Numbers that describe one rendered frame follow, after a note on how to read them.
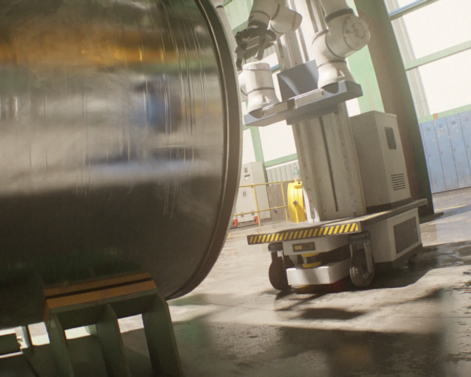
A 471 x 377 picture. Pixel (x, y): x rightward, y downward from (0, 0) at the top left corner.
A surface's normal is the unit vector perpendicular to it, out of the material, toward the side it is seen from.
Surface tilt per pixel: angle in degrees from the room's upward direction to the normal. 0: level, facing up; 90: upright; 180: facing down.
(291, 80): 90
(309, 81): 90
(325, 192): 90
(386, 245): 90
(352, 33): 99
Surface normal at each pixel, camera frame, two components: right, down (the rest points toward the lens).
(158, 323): -0.79, 0.08
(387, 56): 0.60, -0.15
